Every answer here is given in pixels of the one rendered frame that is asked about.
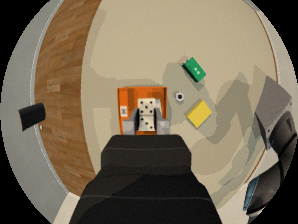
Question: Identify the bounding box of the white domino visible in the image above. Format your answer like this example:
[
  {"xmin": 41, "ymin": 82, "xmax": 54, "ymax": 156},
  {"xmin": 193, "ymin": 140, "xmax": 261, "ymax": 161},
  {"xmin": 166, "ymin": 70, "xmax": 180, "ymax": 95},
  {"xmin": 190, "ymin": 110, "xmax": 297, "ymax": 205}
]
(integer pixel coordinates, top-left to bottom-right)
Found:
[
  {"xmin": 155, "ymin": 99, "xmax": 162, "ymax": 114},
  {"xmin": 138, "ymin": 98, "xmax": 155, "ymax": 131}
]

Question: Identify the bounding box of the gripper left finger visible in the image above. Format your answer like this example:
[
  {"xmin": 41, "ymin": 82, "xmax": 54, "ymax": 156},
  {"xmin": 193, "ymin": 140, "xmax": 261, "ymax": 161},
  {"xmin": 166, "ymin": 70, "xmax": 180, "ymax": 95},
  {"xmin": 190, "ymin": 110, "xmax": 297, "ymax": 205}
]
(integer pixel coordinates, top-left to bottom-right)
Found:
[{"xmin": 122, "ymin": 108, "xmax": 140, "ymax": 135}]

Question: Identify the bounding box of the yellow sticky note pad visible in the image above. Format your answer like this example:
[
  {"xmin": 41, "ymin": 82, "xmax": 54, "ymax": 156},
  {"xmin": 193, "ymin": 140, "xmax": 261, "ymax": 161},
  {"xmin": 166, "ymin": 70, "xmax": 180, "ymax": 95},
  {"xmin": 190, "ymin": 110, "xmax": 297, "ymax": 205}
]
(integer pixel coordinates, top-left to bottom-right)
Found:
[{"xmin": 186, "ymin": 100, "xmax": 212, "ymax": 128}]

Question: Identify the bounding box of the orange three-compartment bin rack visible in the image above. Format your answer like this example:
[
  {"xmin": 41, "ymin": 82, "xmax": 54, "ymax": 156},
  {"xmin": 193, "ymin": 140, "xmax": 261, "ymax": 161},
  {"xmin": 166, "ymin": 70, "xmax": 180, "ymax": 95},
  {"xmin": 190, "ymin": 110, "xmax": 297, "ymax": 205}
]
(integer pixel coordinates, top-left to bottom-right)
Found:
[{"xmin": 117, "ymin": 87, "xmax": 167, "ymax": 135}]

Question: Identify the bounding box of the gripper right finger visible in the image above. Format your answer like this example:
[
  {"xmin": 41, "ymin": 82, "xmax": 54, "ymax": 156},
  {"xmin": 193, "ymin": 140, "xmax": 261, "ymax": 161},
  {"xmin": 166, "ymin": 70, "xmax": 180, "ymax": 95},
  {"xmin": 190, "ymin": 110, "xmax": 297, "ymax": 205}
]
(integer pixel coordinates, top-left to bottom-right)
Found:
[{"xmin": 154, "ymin": 108, "xmax": 170, "ymax": 135}]

